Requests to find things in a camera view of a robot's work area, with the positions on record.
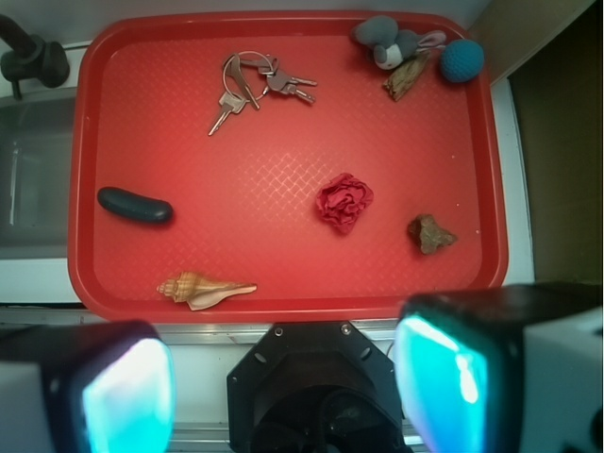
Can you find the brown rough rock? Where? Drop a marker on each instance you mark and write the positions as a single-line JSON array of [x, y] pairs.
[[428, 235]]

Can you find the blue crocheted ball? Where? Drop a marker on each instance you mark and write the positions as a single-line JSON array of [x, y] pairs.
[[461, 61]]

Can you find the grey plush mouse toy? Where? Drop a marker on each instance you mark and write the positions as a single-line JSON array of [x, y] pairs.
[[390, 45]]

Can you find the smooth black oblong stone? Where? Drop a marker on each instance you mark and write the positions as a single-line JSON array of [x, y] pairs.
[[134, 206]]

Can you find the stainless steel sink basin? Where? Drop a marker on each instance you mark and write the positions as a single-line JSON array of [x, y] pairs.
[[36, 153]]

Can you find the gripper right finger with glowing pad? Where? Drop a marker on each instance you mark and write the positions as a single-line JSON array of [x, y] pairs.
[[511, 369]]

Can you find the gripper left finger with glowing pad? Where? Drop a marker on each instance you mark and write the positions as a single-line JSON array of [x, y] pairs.
[[88, 388]]

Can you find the red plastic tray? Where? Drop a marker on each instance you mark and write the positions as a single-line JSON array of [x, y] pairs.
[[244, 198]]

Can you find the crumpled red paper ball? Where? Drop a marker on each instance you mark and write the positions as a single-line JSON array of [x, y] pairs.
[[341, 202]]

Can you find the dark sink faucet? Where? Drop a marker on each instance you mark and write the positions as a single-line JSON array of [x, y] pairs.
[[31, 57]]

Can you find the piece of brown wood bark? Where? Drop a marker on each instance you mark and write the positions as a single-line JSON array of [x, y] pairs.
[[403, 78]]

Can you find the striped spiral seashell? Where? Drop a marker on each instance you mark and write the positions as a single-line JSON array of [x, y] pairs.
[[200, 292]]

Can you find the black octagonal mount base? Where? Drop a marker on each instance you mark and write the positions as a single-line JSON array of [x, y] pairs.
[[314, 387]]

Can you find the bunch of metal keys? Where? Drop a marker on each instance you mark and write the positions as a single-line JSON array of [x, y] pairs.
[[248, 77]]

